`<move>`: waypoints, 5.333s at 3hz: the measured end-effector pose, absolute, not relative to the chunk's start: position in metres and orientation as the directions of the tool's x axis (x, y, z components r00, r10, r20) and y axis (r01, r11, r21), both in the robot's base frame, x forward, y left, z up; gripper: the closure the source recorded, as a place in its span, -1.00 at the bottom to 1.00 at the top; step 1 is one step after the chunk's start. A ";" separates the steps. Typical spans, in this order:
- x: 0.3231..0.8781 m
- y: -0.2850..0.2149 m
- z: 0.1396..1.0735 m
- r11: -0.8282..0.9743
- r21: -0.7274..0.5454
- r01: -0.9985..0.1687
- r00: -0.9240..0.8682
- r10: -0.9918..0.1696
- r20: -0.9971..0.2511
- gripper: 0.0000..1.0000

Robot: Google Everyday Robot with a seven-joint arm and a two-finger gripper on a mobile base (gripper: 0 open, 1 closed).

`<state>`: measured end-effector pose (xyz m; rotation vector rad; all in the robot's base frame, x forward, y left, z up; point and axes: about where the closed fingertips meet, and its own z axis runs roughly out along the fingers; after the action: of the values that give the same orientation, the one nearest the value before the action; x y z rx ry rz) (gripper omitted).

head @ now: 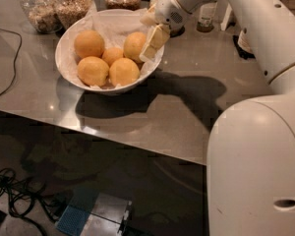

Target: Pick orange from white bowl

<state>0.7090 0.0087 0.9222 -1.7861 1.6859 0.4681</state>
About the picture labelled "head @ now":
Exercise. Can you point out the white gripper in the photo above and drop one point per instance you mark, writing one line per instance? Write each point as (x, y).
(169, 11)

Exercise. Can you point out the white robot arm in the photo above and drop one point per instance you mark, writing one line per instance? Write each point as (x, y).
(250, 164)

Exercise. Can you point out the white paper bowl liner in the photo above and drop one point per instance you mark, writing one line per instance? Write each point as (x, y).
(114, 23)

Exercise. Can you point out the white ceramic bowl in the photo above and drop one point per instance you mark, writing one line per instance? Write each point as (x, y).
(65, 63)

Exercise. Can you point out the glass cereal jar right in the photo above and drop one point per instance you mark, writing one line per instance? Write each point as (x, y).
(171, 13)

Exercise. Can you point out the small orange in middle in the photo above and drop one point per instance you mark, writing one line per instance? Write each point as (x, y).
(110, 55)

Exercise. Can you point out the small glass bottle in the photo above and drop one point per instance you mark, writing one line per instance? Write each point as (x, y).
(205, 18)

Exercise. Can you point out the white stand board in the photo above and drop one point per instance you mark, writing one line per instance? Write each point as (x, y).
(227, 18)

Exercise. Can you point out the stack of white paper plates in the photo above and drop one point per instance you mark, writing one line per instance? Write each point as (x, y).
(244, 43)

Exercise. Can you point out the black plate tray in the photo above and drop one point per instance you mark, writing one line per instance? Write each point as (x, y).
(241, 52)

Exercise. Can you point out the glass cereal jar far left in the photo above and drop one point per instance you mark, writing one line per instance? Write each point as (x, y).
(42, 15)

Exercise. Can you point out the blue and grey floor box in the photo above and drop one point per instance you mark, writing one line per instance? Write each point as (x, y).
(90, 213)

